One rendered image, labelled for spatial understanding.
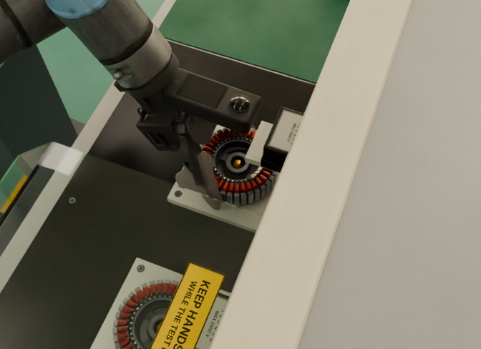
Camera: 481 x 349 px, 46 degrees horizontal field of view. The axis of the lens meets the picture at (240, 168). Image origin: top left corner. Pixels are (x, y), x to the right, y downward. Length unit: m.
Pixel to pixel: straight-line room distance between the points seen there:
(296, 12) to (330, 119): 0.85
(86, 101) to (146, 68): 1.27
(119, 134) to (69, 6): 0.30
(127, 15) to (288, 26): 0.45
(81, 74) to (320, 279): 1.84
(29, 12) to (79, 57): 1.34
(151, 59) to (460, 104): 0.47
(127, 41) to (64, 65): 1.41
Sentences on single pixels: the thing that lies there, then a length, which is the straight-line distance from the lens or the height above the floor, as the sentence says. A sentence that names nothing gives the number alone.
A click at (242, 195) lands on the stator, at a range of 0.74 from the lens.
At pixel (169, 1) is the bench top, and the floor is 0.75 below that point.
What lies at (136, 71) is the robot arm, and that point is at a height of 0.99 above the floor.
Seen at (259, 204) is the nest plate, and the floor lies 0.78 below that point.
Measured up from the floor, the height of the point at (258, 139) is 0.88.
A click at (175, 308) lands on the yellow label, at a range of 0.43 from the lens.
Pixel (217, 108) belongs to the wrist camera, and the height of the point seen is 0.94.
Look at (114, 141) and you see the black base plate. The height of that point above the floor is 0.77.
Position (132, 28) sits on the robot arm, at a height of 1.03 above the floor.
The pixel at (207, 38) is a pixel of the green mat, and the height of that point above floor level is 0.75.
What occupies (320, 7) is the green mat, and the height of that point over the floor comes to 0.75.
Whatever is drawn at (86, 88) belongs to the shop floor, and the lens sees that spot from 1.94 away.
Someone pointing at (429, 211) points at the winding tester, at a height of 1.32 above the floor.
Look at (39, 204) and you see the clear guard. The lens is 0.48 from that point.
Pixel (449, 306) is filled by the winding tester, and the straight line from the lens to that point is 0.17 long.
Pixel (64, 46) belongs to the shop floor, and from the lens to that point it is 2.08.
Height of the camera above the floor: 1.47
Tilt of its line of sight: 60 degrees down
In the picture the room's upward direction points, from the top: straight up
